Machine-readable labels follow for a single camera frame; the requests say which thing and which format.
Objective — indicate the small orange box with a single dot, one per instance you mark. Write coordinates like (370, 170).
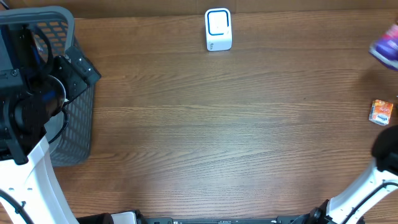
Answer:
(380, 112)

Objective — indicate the red purple pad pack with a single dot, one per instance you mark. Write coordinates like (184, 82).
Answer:
(385, 48)

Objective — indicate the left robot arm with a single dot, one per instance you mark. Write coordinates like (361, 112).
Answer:
(36, 85)

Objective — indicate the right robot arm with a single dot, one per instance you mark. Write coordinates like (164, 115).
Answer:
(377, 181)

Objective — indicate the white barcode scanner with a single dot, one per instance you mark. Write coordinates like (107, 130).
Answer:
(218, 29)

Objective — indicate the grey plastic shopping basket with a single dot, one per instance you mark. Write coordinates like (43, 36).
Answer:
(69, 145)

